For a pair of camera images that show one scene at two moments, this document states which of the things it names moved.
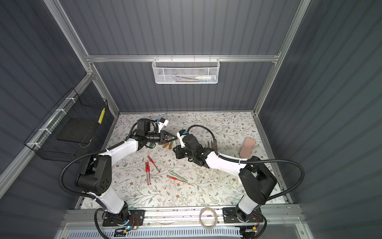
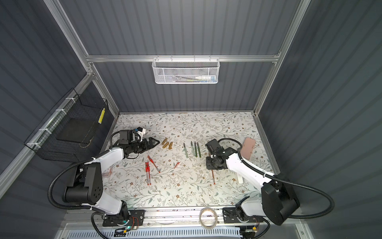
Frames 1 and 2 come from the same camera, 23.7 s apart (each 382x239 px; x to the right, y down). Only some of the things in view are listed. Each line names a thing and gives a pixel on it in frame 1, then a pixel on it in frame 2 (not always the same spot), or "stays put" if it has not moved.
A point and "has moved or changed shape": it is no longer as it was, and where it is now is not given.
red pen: x=178 y=179 to x=213 y=177
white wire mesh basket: x=186 y=70 stays put
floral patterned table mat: x=157 y=175 stays put
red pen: x=151 y=160 stays put
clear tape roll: x=200 y=219 stays put
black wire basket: x=78 y=126 stays put
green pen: x=177 y=176 has moved or changed shape
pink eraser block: x=247 y=148 stays put
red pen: x=146 y=171 stays put
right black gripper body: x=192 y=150 to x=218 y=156
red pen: x=149 y=172 stays put
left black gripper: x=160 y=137 to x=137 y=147
